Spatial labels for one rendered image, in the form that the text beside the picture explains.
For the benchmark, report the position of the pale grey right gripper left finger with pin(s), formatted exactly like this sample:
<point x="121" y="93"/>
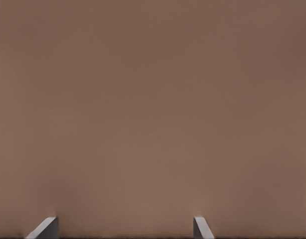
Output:
<point x="47" y="229"/>

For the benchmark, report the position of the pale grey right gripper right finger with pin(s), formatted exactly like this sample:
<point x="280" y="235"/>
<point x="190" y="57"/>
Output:
<point x="200" y="228"/>

